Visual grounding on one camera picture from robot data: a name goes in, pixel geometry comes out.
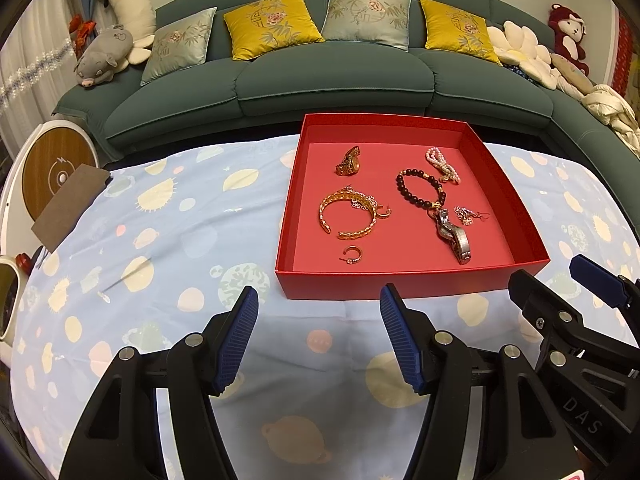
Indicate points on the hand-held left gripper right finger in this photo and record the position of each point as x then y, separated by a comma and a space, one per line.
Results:
400, 340

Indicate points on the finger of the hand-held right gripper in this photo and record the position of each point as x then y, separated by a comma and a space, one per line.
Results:
597, 277
540, 305

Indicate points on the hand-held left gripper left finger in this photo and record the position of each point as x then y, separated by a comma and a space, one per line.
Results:
235, 345

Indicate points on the small silver hoop earring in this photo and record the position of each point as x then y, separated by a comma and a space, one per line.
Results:
360, 252

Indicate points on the red jewelry box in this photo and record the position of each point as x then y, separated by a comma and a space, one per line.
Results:
400, 240

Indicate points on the silver metal watch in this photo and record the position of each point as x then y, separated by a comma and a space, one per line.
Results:
457, 240

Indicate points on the gold braided bangle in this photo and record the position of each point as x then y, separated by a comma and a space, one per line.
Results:
357, 233

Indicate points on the silver flower drop earring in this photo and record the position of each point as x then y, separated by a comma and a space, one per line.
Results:
359, 203
467, 215

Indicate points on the gold amber hoop earring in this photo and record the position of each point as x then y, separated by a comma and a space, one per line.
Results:
387, 211

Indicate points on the blue planet print tablecloth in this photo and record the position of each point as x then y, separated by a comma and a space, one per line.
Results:
175, 230

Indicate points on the cream knotted blanket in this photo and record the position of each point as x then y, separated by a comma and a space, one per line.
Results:
615, 110

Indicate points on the brown round cushion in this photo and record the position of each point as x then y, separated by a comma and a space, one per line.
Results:
570, 72

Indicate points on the brown cardboard sheet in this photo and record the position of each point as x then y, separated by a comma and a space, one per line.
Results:
70, 205

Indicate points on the dark patterned cushion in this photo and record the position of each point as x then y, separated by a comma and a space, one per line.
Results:
515, 71

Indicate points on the small red object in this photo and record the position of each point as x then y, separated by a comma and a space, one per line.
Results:
22, 261

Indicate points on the white flower cushion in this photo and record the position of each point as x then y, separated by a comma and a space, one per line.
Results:
525, 50

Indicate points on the red monkey plush toy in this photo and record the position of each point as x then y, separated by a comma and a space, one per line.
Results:
567, 35

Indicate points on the white round wooden-top device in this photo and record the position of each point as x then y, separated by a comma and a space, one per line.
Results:
55, 160

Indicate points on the dark green sofa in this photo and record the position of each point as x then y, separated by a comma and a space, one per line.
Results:
325, 80

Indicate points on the yellow embroidered pillow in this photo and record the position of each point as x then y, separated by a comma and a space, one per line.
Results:
270, 25
457, 30

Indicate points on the grey-green embroidered pillow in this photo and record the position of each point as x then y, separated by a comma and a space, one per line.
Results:
180, 45
365, 15

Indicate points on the grey pig plush toy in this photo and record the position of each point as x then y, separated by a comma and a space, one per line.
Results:
105, 57

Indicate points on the white lace curtain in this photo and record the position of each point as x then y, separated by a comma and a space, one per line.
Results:
25, 75

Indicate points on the red bow ornament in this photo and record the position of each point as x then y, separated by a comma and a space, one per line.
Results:
82, 32

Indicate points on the white long plush toy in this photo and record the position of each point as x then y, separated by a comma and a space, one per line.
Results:
130, 5

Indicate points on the red wall hanging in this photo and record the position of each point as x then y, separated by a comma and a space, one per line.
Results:
622, 55

